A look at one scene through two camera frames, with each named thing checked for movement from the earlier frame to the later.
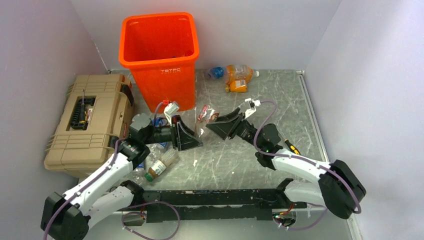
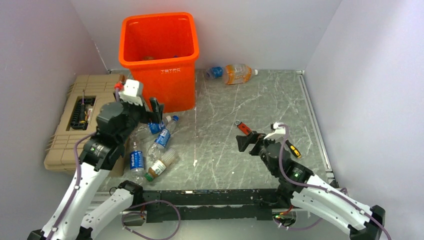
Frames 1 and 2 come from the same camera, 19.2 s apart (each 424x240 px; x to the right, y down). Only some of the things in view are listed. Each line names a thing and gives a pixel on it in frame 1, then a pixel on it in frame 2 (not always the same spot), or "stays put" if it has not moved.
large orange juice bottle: x=239 y=72 stays put
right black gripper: x=225 y=128 -> x=244 y=140
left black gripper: x=183 y=138 -> x=147 y=117
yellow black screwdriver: x=292 y=148 stays put
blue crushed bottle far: x=216 y=72 stays put
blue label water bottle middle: x=156 y=149 stays put
